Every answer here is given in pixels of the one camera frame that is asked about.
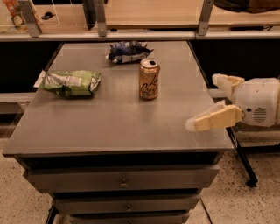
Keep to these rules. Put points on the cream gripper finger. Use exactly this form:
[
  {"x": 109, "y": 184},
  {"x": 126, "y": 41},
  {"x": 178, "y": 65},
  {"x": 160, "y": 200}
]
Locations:
[
  {"x": 227, "y": 83},
  {"x": 217, "y": 116}
]

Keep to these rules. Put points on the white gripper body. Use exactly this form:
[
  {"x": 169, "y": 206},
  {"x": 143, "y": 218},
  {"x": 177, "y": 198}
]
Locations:
[{"x": 257, "y": 97}]

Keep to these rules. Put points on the orange La Croix can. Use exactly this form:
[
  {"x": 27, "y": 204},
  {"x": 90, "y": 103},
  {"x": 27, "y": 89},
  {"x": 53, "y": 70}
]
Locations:
[{"x": 148, "y": 78}]

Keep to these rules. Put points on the dark bag on shelf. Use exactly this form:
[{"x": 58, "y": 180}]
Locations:
[{"x": 250, "y": 6}]

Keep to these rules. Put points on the blue chip bag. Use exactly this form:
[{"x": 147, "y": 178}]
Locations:
[{"x": 127, "y": 51}]

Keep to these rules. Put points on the green chip bag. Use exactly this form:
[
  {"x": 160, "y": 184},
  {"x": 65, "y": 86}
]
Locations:
[{"x": 69, "y": 83}]

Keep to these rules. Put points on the black metal leg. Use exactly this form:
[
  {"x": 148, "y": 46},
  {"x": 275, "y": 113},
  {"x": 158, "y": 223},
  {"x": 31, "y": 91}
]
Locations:
[{"x": 252, "y": 179}]

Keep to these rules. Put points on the top drawer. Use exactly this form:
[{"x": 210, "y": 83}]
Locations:
[{"x": 77, "y": 180}]

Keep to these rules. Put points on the drawer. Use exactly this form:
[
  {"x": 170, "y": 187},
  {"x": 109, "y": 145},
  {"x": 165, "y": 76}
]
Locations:
[
  {"x": 77, "y": 180},
  {"x": 132, "y": 218},
  {"x": 127, "y": 204}
]

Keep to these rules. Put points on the grey drawer cabinet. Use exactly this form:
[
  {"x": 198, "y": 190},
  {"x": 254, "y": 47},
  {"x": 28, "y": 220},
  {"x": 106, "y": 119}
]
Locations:
[{"x": 116, "y": 128}]

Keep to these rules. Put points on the bottom drawer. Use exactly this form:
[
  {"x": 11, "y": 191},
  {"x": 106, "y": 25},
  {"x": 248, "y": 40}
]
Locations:
[{"x": 132, "y": 218}]

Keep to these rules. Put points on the middle drawer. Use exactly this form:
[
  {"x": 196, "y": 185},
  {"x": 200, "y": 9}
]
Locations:
[{"x": 127, "y": 204}]

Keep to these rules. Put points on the small black object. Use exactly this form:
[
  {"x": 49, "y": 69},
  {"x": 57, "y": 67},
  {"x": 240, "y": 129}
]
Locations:
[{"x": 48, "y": 15}]

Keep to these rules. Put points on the wooden shelf with brackets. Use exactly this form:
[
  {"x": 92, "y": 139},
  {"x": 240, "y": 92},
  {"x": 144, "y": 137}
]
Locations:
[{"x": 148, "y": 20}]

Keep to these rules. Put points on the orange snack package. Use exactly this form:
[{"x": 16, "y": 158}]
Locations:
[{"x": 19, "y": 16}]

